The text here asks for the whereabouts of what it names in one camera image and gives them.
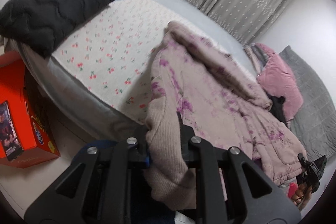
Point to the pink floral padded garment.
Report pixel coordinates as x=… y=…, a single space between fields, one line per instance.
x=194 y=84

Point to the grey bed frame edge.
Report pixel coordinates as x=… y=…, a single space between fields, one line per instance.
x=71 y=97

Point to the pink velvet folded clothes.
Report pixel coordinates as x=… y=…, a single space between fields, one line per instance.
x=277 y=79

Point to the person's right hand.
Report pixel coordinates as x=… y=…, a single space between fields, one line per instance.
x=302 y=196

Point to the white cherry print sheet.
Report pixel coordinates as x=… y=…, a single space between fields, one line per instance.
x=112 y=54

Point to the orange cardboard box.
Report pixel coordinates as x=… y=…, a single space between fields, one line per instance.
x=26 y=138

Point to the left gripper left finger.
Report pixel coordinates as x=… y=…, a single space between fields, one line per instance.
x=101 y=185

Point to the grey quilted blanket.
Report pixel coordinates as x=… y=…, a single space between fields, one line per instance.
x=314 y=124

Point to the black knitted sweater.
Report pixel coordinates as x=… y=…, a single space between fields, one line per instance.
x=44 y=24

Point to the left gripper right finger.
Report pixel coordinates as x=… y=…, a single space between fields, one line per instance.
x=230 y=187

